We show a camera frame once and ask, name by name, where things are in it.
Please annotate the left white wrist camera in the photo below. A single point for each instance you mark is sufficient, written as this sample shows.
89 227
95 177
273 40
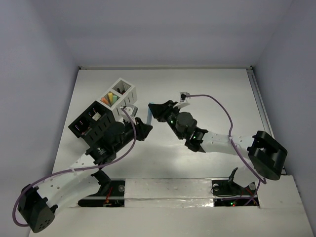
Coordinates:
128 112

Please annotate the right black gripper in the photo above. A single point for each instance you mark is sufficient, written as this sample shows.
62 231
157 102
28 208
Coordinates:
160 112

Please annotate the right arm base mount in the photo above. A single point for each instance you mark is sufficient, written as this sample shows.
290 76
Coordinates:
229 194

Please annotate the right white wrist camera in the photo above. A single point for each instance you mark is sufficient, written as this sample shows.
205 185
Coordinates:
184 96

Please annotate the aluminium side rail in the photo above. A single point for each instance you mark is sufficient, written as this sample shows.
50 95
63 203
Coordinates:
265 118

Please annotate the black marker in organizer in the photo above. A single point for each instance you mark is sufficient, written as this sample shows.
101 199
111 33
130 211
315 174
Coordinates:
120 91

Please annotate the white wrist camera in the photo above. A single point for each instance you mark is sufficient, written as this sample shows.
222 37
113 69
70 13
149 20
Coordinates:
184 96
128 112

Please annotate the blue highlighter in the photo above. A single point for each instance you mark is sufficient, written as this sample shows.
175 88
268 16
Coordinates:
149 117

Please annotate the grey orange-tipped highlighter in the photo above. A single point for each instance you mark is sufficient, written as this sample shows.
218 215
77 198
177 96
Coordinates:
104 100

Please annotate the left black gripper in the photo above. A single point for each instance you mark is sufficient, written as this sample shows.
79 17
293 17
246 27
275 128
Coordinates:
139 129

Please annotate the yellow highlighter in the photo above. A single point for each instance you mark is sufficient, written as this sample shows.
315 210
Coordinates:
110 97

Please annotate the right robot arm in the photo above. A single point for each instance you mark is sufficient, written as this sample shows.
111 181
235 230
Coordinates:
201 140

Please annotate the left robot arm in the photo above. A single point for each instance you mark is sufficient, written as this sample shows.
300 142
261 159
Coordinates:
40 201

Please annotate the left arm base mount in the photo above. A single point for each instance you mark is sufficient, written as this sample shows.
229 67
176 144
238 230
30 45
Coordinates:
114 197

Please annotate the white slotted organizer box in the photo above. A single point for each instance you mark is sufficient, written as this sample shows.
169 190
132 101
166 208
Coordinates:
129 97

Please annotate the black slotted organizer box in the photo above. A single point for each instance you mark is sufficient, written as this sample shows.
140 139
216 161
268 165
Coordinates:
88 129

